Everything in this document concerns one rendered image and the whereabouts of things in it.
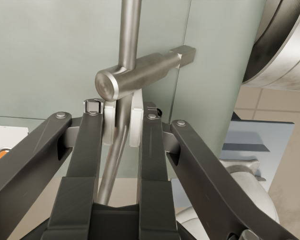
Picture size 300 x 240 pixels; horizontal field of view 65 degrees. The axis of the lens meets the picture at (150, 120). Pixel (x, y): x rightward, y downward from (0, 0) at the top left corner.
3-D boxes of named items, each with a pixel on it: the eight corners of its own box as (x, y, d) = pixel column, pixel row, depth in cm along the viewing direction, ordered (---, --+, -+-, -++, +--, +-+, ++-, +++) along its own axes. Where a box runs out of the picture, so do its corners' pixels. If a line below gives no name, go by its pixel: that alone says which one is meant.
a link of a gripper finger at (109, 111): (112, 146, 17) (101, 145, 17) (117, 106, 23) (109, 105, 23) (114, 107, 15) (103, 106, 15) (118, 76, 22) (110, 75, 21)
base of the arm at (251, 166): (255, 195, 97) (262, 205, 92) (203, 194, 95) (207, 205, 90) (269, 159, 89) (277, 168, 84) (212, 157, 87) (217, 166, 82)
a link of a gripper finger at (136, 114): (132, 109, 15) (143, 109, 15) (132, 77, 22) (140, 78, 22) (128, 147, 17) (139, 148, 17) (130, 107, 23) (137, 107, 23)
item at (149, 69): (182, 39, 23) (92, 65, 15) (201, 45, 22) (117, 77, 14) (177, 60, 25) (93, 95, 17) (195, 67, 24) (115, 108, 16)
